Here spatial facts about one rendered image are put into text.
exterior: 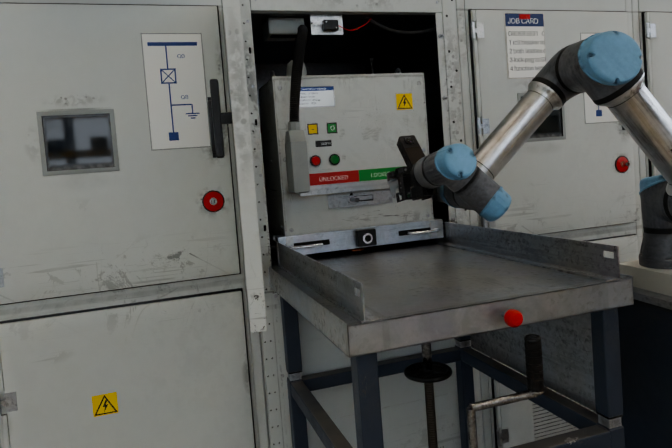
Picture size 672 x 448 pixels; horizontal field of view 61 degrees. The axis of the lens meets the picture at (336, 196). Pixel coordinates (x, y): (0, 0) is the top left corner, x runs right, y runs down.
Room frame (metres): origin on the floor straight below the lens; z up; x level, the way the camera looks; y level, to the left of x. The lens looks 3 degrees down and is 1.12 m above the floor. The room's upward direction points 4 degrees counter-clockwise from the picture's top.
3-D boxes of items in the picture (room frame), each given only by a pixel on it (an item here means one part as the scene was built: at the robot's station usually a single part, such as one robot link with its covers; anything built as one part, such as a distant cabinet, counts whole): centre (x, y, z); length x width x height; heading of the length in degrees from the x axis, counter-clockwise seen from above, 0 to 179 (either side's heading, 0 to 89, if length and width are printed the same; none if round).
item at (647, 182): (1.43, -0.84, 0.97); 0.13 x 0.12 x 0.14; 9
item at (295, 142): (1.61, 0.10, 1.14); 0.08 x 0.05 x 0.17; 18
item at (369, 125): (1.74, -0.08, 1.15); 0.48 x 0.01 x 0.48; 108
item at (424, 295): (1.37, -0.19, 0.82); 0.68 x 0.62 x 0.06; 18
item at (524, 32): (1.85, -0.65, 1.46); 0.15 x 0.01 x 0.21; 108
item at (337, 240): (1.75, -0.07, 0.89); 0.54 x 0.05 x 0.06; 108
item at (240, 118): (1.29, 0.21, 1.21); 0.63 x 0.07 x 0.74; 8
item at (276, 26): (2.07, 0.03, 1.18); 0.78 x 0.69 x 0.79; 18
